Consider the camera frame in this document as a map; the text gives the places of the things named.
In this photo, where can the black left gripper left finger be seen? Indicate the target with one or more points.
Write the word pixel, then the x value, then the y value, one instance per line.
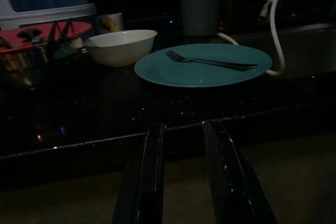
pixel 144 182

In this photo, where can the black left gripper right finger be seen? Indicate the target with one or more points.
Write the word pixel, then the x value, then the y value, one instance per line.
pixel 236 187

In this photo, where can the blue plate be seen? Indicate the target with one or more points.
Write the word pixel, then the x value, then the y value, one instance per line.
pixel 183 77

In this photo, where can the metal fork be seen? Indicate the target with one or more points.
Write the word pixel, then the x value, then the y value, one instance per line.
pixel 210 61

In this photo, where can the black chopstick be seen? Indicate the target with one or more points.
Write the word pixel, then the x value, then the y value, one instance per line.
pixel 66 33
pixel 51 35
pixel 73 33

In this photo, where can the metal spoon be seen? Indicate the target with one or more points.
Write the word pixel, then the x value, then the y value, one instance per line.
pixel 30 35

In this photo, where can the white bowl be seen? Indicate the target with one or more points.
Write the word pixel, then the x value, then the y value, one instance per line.
pixel 120 48

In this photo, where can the stainless steel sink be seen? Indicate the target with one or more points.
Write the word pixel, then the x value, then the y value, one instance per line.
pixel 309 48

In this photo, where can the white printed mug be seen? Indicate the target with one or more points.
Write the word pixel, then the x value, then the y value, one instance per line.
pixel 110 23

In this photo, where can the grey water filter canister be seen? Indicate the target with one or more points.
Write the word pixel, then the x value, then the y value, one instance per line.
pixel 199 6

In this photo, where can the pink plate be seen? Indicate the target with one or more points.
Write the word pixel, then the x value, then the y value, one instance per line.
pixel 10 37

